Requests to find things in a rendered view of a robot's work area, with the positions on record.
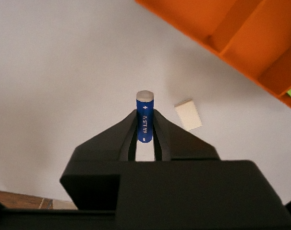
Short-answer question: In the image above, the orange three-compartment bin rack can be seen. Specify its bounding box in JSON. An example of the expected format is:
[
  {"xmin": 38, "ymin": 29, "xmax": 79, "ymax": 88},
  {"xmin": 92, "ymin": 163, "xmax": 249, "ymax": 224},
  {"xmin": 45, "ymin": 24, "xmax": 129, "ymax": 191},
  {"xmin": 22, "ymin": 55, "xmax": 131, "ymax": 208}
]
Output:
[{"xmin": 132, "ymin": 0, "xmax": 291, "ymax": 109}]

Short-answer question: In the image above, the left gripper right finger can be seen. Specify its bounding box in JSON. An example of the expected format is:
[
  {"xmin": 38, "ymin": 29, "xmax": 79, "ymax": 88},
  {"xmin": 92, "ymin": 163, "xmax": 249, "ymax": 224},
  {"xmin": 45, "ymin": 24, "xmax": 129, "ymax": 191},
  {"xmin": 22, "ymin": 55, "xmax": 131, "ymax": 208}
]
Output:
[{"xmin": 152, "ymin": 109, "xmax": 221, "ymax": 161}]

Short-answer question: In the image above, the blue aa battery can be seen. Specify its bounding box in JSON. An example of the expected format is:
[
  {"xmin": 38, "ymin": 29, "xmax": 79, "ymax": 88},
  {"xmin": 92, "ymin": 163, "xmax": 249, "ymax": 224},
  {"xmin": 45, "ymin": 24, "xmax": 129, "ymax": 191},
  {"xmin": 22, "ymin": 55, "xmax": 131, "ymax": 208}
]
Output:
[{"xmin": 136, "ymin": 90, "xmax": 154, "ymax": 143}]

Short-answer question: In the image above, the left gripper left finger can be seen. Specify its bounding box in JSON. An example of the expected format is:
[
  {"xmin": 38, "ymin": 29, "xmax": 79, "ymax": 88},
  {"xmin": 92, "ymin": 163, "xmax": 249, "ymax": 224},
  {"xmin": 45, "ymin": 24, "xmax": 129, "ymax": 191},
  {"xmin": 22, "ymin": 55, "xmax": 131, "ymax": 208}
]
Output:
[{"xmin": 68, "ymin": 109, "xmax": 138, "ymax": 162}]

